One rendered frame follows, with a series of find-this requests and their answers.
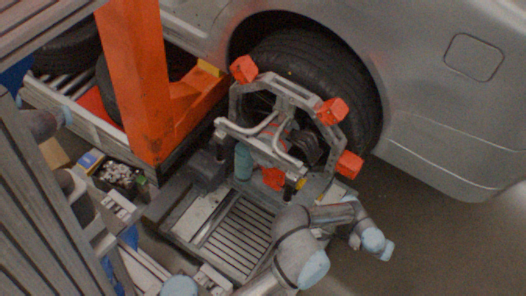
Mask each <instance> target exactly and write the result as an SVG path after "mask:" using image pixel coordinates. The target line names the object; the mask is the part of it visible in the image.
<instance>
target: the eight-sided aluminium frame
mask: <svg viewBox="0 0 526 296"><path fill-rule="evenodd" d="M263 89H267V90H269V91H270V92H273V93H274V94H276V95H278V96H281V97H283V99H286V100H288V101H290V103H292V104H294V105H295V106H298V107H299V108H301V109H303V110H306V111H307V112H308V113H309V115H310V117H311V118H312V120H313V122H314V123H315V125H317V127H318V128H319V130H320V132H321V133H322V134H323V137H324V138H325V140H326V141H327V142H328V144H329V145H330V148H331V149H330V154H329V156H328V159H327V162H326V163H315V164H314V166H313V167H312V169H311V168H310V167H309V166H307V169H308V174H307V175H306V176H305V177H304V178H302V179H330V178H331V177H332V176H333V175H334V174H335V172H336V171H335V167H336V164H337V161H338V159H339V158H340V156H341V155H342V153H343V152H344V148H345V146H346V145H347V140H346V139H345V134H343V132H342V131H341V130H340V128H339V126H338V125H337V124H334V125H329V126H325V125H324V124H323V123H322V122H321V121H320V118H319V117H318V116H317V115H315V114H317V112H318V111H319V109H320V108H321V107H322V105H323V104H324V102H323V101H322V100H321V98H320V97H318V96H316V95H315V94H314V93H313V94H312V93H310V92H308V91H307V90H305V89H303V88H301V87H298V86H297V85H296V84H294V83H293V82H291V81H288V80H287V79H285V78H282V77H280V76H279V75H278V74H274V73H273V72H267V73H264V74H259V75H258V76H257V77H256V78H255V79H254V80H253V81H252V82H251V83H246V84H243V85H240V83H239V82H238V81H236V82H235V83H234V84H232V86H231V87H230V88H229V115H228V117H229V121H231V122H232V123H235V124H236V125H239V126H240V127H242V128H253V126H252V125H251V123H249V121H248V120H247V118H246V117H245V116H244V114H243V98H244V93H248V92H255V91H259V90H263ZM294 93H295V94H294ZM275 167H276V168H277V169H279V170H280V171H282V172H285V173H287V172H288V171H289V170H288V169H286V168H285V167H284V166H282V165H280V164H278V163H276V165H275Z"/></svg>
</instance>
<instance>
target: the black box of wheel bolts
mask: <svg viewBox="0 0 526 296"><path fill-rule="evenodd" d="M140 175H142V176H144V177H145V174H144V169H142V168H140V167H139V166H137V165H134V164H131V163H129V162H127V161H124V160H122V159H120V158H118V157H115V156H112V155H110V154H107V155H106V156H105V157H104V158H103V159H102V160H101V161H100V162H99V164H98V165H97V166H96V168H95V170H94V172H93V173H92V174H91V175H90V177H92V181H93V183H94V186H95V188H96V189H98V190H101V191H103V192H105V193H109V192H110V191H111V190H115V191H116V192H118V193H119V194H120V195H122V196H123V197H124V198H126V199H127V200H128V201H130V203H132V201H133V200H134V199H135V198H136V197H137V195H138V194H139V191H138V187H137V186H138V185H137V183H136V179H137V178H138V177H139V176H140Z"/></svg>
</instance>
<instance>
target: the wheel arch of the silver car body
mask: <svg viewBox="0 0 526 296"><path fill-rule="evenodd" d="M306 16H307V17H308V18H307V20H306V21H305V23H304V25H303V27H302V28H301V29H306V30H309V31H314V32H315V30H317V27H321V26H322V25H324V26H325V27H327V26H326V25H325V24H323V23H321V22H319V21H318V20H317V19H315V18H313V17H310V16H308V15H305V14H303V13H299V12H295V11H292V10H288V9H261V10H258V11H255V12H252V13H249V14H247V15H246V16H244V17H243V18H241V19H240V21H239V22H238V23H237V24H236V25H235V26H234V27H233V28H232V29H231V31H230V32H229V35H228V37H227V40H226V43H225V51H224V65H225V72H226V74H229V73H230V71H229V66H230V65H231V64H232V63H234V62H235V61H236V60H237V59H238V58H240V57H242V56H246V55H247V54H248V53H249V52H250V51H251V50H252V49H253V48H254V47H255V46H256V45H257V44H258V43H259V42H260V41H262V40H263V39H264V38H265V37H268V35H269V34H271V33H272V32H274V31H278V30H281V29H287V28H299V26H300V25H301V24H302V22H303V21H304V18H305V17H306ZM327 28H328V30H329V34H328V38H330V39H332V40H334V41H336V42H338V43H340V45H342V46H344V47H345V48H346V49H347V50H350V51H351V53H352V54H353V56H356V57H357V58H358V61H361V63H362V65H364V66H365V67H366V68H367V70H368V72H370V74H371V76H372V77H373V75H372V73H371V71H370V70H369V67H368V66H367V64H366V63H365V62H364V61H363V60H362V58H361V57H360V55H359V54H358V53H357V52H356V50H355V49H354V48H353V47H352V46H351V45H350V44H348V43H347V42H346V41H345V40H344V39H343V38H342V37H341V36H340V35H339V34H338V33H337V32H336V31H334V30H332V29H331V28H329V27H327ZM373 80H374V82H375V84H376V88H377V90H378V92H379V95H380V91H379V89H378V85H377V83H376V81H375V79H374V77H373ZM380 101H381V106H382V107H383V114H384V122H383V128H382V129H381V133H380V138H379V139H378V140H377V141H376V143H375V145H374V146H373V148H372V149H371V151H370V153H371V154H372V153H374V151H375V150H376V148H377V147H378V146H379V144H380V141H381V138H383V136H384V127H385V111H384V101H383V98H381V95H380Z"/></svg>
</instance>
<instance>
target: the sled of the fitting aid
mask: <svg viewBox="0 0 526 296"><path fill-rule="evenodd" d="M234 174H235V168H234V169H233V170H232V171H231V172H230V173H229V175H228V176H227V177H226V184H227V185H229V186H230V187H231V188H233V189H235V190H237V191H238V192H240V193H242V194H243V195H244V196H246V197H248V198H250V199H251V200H254V201H255V203H257V204H259V205H261V206H262V207H263V208H265V209H268V210H269V211H271V212H272V213H274V214H276V215H277V214H278V212H279V211H281V210H282V209H283V208H286V206H284V205H281V204H280V203H278V201H277V200H275V199H273V198H271V197H270V196H268V195H267V194H264V193H263V192H261V191H260V190H257V189H256V188H254V187H253V186H252V185H251V184H244V185H241V184H239V183H237V182H236V181H235V179H234ZM335 178H336V177H335V176H332V178H331V180H330V181H329V183H328V184H327V187H326V188H325V189H324V190H323V192H322V194H321V195H320V197H319V199H318V200H319V201H322V199H323V198H324V196H325V195H326V194H327V192H328V191H329V189H330V187H331V186H332V184H333V183H334V180H335Z"/></svg>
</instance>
